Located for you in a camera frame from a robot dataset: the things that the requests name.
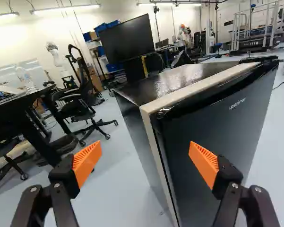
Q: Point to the black desk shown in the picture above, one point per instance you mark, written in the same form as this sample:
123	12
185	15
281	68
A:
19	106

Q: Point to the black mini fridge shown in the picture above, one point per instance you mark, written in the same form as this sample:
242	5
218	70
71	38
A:
203	113

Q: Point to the white robot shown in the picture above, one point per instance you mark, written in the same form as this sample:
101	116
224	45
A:
57	61

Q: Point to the large black monitor on stand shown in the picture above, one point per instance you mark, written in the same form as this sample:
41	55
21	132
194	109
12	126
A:
130	47

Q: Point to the black office chair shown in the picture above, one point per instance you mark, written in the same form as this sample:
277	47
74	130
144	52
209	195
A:
9	151
81	104

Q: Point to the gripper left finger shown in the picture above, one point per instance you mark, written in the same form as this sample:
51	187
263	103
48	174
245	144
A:
85	163

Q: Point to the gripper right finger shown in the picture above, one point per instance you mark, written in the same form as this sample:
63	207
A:
204	163

